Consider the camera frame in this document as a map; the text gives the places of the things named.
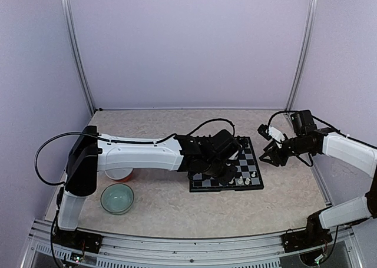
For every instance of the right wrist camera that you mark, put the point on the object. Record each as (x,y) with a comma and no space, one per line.
(270,133)

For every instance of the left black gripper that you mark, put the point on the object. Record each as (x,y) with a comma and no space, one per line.
(225,179)

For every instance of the white chess knight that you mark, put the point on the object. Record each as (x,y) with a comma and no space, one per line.
(247,181)

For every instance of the pale green ceramic bowl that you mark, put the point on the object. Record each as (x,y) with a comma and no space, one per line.
(117,199)

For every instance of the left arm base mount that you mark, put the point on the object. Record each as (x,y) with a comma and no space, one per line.
(78,240)

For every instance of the right aluminium frame post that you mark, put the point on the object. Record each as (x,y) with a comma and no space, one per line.
(304,49)

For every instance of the aluminium frame post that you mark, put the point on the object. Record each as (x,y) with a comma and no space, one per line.
(304,49)
(69,20)

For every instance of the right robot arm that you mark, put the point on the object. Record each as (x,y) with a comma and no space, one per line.
(355,154)

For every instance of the left aluminium frame post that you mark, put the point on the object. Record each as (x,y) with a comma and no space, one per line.
(69,20)

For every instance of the black folding chess board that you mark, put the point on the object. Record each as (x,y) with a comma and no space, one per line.
(245,162)

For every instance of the front aluminium rail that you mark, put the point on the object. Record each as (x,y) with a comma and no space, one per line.
(121,250)

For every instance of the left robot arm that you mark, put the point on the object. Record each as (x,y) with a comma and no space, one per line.
(94,152)

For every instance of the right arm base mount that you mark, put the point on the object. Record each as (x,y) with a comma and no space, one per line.
(293,241)

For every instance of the white bowl orange outside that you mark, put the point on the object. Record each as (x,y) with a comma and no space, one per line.
(121,174)

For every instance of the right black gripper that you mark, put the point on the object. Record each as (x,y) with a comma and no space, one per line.
(275,154)

